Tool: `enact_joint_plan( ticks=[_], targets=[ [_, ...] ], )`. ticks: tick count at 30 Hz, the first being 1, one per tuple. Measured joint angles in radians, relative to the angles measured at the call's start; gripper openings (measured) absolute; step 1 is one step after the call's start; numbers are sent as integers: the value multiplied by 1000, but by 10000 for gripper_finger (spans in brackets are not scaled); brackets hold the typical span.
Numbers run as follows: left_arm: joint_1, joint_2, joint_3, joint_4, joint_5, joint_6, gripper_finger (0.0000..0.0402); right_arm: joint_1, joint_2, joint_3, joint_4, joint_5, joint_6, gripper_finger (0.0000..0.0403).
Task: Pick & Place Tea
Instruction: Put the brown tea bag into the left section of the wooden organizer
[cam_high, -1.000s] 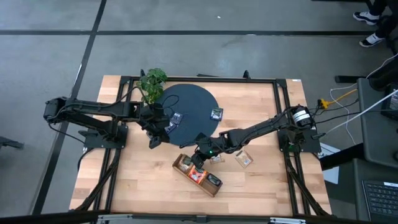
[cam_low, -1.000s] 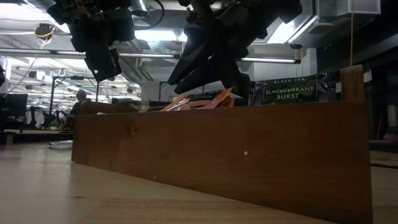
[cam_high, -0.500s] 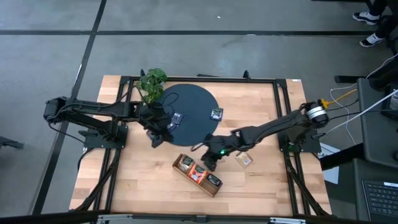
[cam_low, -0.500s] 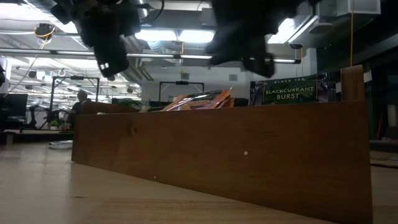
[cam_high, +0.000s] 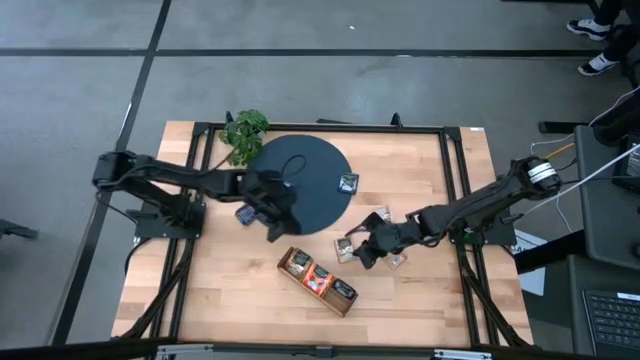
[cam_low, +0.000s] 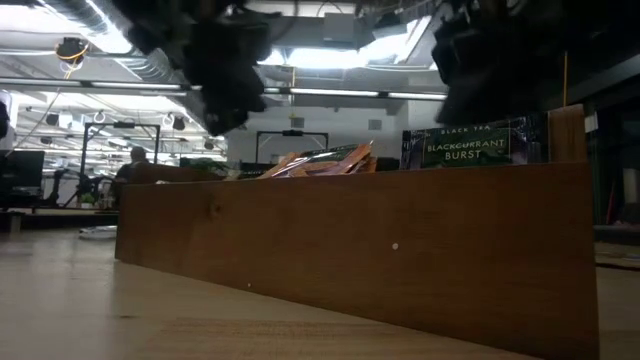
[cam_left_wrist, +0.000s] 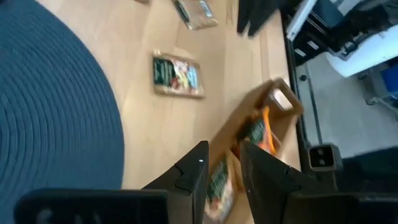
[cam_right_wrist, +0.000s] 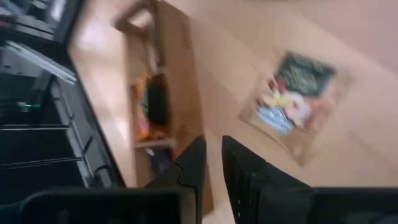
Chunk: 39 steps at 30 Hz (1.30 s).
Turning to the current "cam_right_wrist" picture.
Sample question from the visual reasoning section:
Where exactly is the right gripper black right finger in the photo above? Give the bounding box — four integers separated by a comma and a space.
221, 136, 312, 224

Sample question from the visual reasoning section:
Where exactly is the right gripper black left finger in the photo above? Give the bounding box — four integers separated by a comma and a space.
146, 136, 208, 215

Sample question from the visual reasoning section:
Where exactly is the beige vanilla cinnamon tea sachet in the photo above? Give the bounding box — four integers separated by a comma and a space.
238, 50, 353, 166

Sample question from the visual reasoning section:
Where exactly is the dark blue blackcurrant tea sachet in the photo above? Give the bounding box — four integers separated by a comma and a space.
145, 148, 172, 175

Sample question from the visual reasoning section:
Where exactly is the silver crossbar bracket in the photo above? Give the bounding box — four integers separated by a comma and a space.
4, 39, 78, 84

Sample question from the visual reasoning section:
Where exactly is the wooden three-compartment box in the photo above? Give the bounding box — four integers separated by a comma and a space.
113, 0, 215, 215

